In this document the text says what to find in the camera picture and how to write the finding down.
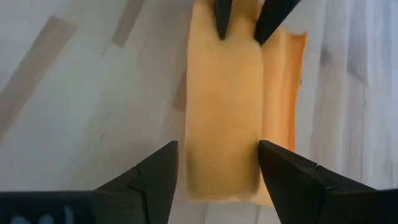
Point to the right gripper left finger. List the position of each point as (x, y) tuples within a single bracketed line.
[(149, 186)]

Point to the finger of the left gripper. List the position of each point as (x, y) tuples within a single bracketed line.
[(272, 20), (222, 17)]

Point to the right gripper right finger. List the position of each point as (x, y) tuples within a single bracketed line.
[(298, 186)]

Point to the orange microfiber towel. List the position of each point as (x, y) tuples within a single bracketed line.
[(230, 118)]

